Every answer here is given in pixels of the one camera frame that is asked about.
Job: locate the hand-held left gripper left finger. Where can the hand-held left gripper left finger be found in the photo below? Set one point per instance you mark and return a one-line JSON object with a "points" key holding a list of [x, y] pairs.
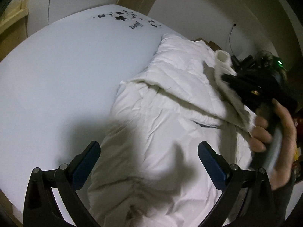
{"points": [[85, 167]]}

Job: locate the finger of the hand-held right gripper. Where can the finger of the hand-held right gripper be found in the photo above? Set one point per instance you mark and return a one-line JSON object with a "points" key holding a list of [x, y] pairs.
{"points": [[233, 80], [245, 61]]}

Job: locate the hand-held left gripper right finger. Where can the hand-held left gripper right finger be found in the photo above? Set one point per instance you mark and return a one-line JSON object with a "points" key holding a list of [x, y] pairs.
{"points": [[210, 166]]}

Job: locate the white puffer jacket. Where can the white puffer jacket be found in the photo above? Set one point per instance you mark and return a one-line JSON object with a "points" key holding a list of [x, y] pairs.
{"points": [[153, 123]]}

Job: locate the person's right forearm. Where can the person's right forearm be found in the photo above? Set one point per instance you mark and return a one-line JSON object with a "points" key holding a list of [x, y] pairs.
{"points": [[283, 203]]}

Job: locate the person's right hand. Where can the person's right hand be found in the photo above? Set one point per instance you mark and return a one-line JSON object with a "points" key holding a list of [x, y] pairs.
{"points": [[287, 134]]}

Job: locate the red yellow item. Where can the red yellow item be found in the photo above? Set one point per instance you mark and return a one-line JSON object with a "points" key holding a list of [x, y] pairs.
{"points": [[298, 153]]}

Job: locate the bed with white sheet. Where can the bed with white sheet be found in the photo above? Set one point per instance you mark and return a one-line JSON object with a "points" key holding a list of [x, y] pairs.
{"points": [[59, 75]]}

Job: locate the wooden bedside cabinet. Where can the wooden bedside cabinet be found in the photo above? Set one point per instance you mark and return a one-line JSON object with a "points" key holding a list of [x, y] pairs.
{"points": [[13, 26]]}

